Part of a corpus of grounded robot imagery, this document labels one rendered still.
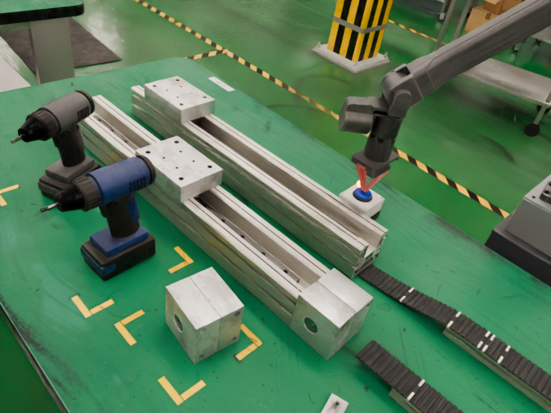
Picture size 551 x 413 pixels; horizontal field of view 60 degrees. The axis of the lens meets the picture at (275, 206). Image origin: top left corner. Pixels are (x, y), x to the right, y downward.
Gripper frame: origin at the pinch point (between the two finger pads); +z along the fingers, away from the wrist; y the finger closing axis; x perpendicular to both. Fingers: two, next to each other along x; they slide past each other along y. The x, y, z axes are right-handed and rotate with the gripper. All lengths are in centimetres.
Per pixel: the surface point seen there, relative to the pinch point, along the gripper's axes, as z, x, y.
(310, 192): 1.3, -7.4, 10.8
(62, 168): 2, -45, 49
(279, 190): 0.1, -11.0, 17.6
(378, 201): 2.3, 3.6, -1.6
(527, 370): 4.9, 46.8, 13.0
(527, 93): 58, -35, -276
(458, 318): 4.9, 32.9, 12.3
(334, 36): 69, -187, -250
